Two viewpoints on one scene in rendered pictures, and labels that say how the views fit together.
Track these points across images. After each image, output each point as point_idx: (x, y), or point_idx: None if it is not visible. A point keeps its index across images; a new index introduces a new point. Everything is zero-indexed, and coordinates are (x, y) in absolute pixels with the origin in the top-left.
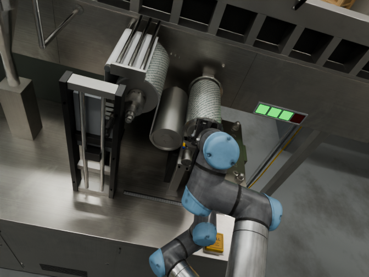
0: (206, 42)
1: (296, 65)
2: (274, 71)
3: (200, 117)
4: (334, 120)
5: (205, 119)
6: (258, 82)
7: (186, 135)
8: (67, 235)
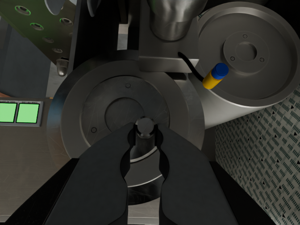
0: (156, 211)
1: (1, 211)
2: (32, 190)
3: (157, 197)
4: None
5: (137, 196)
6: (52, 162)
7: (185, 98)
8: None
